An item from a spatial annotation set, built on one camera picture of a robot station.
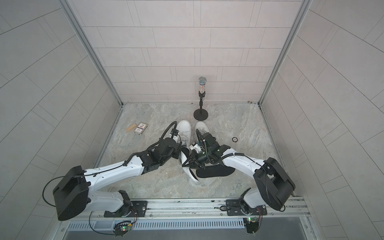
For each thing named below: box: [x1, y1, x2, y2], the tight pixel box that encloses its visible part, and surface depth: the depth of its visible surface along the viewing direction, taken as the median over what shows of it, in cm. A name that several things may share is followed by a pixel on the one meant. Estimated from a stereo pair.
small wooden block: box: [126, 124, 137, 132], surface depth 103 cm
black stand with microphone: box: [193, 76, 209, 121], surface depth 110 cm
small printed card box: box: [133, 122, 149, 135], surface depth 101 cm
